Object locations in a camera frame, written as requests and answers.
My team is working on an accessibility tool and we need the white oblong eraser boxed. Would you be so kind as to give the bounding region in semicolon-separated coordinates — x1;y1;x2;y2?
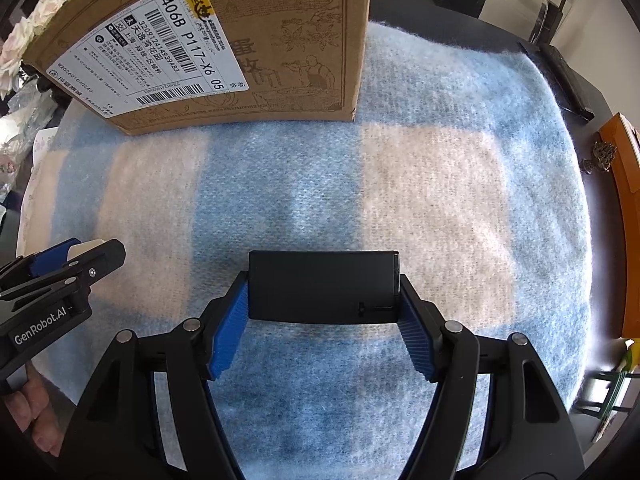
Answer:
67;238;105;261

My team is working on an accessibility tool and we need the black rectangular device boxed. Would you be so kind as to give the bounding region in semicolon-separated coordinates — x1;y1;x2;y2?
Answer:
248;252;401;325

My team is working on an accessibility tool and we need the person's left hand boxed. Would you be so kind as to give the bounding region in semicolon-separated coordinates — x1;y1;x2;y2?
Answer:
2;362;64;457

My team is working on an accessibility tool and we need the white cartoon-print paper mat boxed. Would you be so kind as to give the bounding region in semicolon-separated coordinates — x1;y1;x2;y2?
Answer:
15;127;58;256

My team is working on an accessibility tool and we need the clear plastic bag pile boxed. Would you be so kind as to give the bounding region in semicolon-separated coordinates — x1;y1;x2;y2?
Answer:
1;77;58;200

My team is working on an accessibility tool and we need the blue white checked blanket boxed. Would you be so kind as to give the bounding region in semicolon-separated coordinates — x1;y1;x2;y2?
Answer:
26;24;591;479

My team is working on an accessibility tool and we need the white rose bouquet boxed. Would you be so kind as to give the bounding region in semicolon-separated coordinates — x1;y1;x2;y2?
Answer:
0;0;66;99

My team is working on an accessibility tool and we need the brown cardboard box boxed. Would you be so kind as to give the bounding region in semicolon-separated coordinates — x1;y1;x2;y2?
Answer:
25;0;370;136

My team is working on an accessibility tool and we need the small bronze figurine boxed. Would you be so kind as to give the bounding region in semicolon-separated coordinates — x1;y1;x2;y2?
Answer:
580;140;617;174

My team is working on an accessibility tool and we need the black remote control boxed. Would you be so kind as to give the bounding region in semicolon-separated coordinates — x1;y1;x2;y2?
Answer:
538;44;594;122

